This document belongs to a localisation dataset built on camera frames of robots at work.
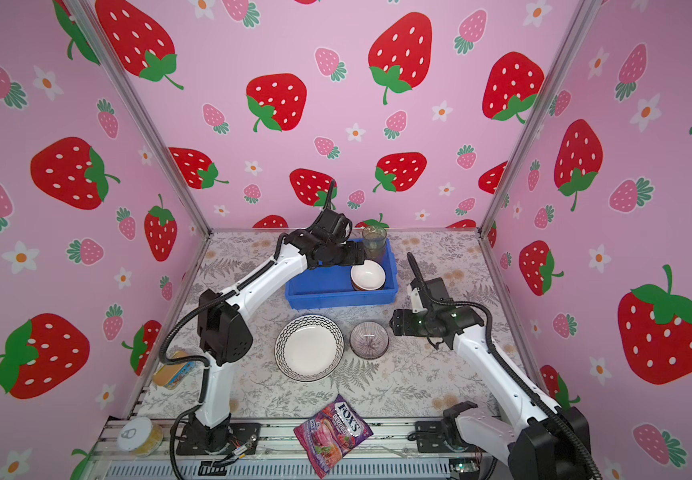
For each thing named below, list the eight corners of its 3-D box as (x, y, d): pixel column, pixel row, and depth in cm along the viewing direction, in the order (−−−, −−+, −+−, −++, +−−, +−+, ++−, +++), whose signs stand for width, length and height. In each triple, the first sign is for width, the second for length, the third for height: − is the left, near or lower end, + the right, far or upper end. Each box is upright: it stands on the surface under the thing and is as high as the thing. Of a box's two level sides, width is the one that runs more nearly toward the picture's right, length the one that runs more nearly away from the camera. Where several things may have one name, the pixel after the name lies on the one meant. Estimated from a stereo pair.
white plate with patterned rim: (272, 383, 85) (268, 377, 81) (283, 321, 97) (280, 314, 94) (342, 383, 85) (341, 377, 81) (344, 321, 97) (343, 314, 94)
